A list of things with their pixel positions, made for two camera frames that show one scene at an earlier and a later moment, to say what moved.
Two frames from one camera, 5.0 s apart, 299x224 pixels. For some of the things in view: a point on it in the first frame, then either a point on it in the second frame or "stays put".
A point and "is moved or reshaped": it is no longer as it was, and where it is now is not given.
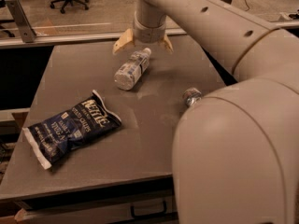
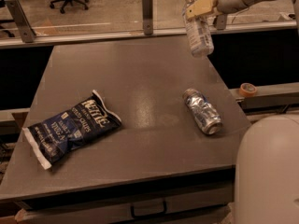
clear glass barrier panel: x=81 y=13 stays put
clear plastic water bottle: x=137 y=63 is moved or reshaped
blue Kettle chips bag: x=55 y=135 stays put
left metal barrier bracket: x=28 y=34 stays put
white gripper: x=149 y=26 → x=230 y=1
